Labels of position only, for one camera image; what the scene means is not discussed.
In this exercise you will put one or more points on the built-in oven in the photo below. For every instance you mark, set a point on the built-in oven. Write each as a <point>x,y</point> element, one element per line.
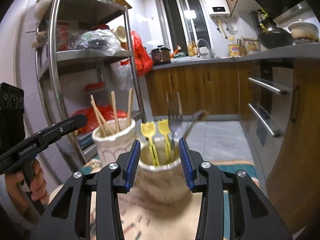
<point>271,84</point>

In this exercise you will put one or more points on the yellow oil bottle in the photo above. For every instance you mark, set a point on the yellow oil bottle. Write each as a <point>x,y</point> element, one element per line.
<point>233,47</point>

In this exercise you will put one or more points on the white water heater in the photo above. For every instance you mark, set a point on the white water heater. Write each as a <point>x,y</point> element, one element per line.
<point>217,8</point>

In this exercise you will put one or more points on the yellow plastic pick two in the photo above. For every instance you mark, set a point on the yellow plastic pick two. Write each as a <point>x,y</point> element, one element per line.
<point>163,127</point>

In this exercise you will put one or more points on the red hanging bag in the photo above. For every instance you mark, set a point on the red hanging bag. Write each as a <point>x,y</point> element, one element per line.
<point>143,61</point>

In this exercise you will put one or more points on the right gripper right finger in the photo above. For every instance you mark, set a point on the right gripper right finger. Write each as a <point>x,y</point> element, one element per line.
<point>251,215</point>

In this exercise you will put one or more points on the clear bag on shelf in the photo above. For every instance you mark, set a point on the clear bag on shelf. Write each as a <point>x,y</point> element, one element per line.
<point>100,40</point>

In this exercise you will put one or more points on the wooden chopstick four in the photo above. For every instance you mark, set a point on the wooden chopstick four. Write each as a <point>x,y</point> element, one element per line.
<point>129,111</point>

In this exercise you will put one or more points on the dark electric cooker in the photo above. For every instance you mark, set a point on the dark electric cooker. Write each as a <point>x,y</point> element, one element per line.
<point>160,55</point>

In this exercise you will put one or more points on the wooden chopstick three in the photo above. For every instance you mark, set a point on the wooden chopstick three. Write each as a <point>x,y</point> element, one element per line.
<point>113,98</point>

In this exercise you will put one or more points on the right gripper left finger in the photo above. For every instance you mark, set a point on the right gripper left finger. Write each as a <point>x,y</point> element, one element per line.
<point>68,214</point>

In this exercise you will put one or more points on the wooden chopstick two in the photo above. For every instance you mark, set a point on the wooden chopstick two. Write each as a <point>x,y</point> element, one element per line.
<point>105,124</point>

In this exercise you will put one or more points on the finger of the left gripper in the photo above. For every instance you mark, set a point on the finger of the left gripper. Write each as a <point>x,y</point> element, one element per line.
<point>70,125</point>

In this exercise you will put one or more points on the wooden chopstick one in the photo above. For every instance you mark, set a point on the wooden chopstick one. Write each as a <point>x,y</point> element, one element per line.
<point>96,110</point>

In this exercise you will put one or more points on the white ceramic double utensil holder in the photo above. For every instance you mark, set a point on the white ceramic double utensil holder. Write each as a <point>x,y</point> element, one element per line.
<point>164,183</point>

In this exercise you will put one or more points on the metal storage rack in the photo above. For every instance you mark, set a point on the metal storage rack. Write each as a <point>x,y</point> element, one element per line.
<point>51,63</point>

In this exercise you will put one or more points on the black wok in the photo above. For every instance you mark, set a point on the black wok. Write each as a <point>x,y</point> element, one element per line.
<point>275,37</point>

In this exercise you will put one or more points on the white cooking pot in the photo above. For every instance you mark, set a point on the white cooking pot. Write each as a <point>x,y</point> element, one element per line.
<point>304,32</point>

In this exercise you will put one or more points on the kitchen faucet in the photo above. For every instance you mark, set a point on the kitchen faucet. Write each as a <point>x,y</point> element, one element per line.
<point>204,50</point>

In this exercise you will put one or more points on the white plastic bag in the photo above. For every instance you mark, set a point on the white plastic bag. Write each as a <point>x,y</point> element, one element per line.
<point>122,74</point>

